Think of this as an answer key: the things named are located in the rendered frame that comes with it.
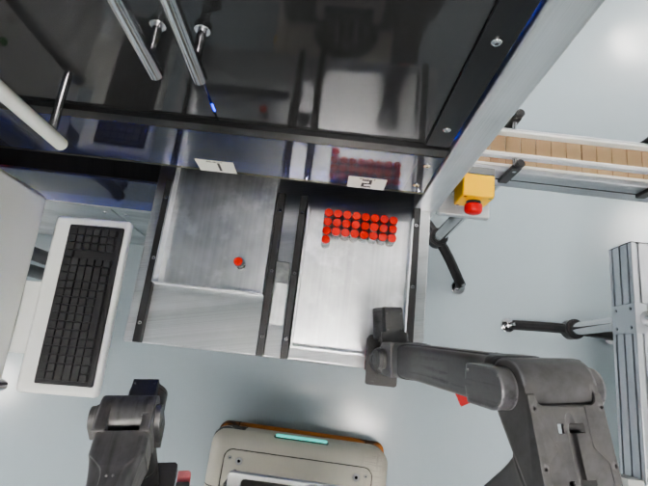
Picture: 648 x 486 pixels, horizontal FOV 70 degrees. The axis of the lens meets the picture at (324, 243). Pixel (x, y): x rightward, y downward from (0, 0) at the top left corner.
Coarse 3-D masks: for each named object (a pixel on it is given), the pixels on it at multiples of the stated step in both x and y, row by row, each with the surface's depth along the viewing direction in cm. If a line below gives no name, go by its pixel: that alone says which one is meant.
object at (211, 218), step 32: (192, 192) 117; (224, 192) 117; (256, 192) 117; (192, 224) 115; (224, 224) 115; (256, 224) 115; (160, 256) 111; (192, 256) 112; (224, 256) 113; (256, 256) 113; (224, 288) 107; (256, 288) 111
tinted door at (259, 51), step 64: (192, 0) 57; (256, 0) 56; (320, 0) 55; (384, 0) 54; (448, 0) 53; (256, 64) 68; (320, 64) 66; (384, 64) 65; (448, 64) 63; (320, 128) 84; (384, 128) 82
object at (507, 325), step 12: (504, 324) 197; (516, 324) 190; (528, 324) 189; (540, 324) 187; (552, 324) 186; (564, 324) 186; (564, 336) 187; (576, 336) 184; (588, 336) 186; (600, 336) 186; (612, 336) 189
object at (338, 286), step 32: (320, 224) 115; (320, 256) 113; (352, 256) 113; (384, 256) 114; (320, 288) 111; (352, 288) 111; (384, 288) 112; (320, 320) 109; (352, 320) 109; (352, 352) 108
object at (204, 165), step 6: (198, 162) 103; (204, 162) 102; (210, 162) 102; (216, 162) 102; (222, 162) 101; (228, 162) 101; (204, 168) 105; (210, 168) 105; (216, 168) 105; (222, 168) 104; (228, 168) 104; (234, 168) 104
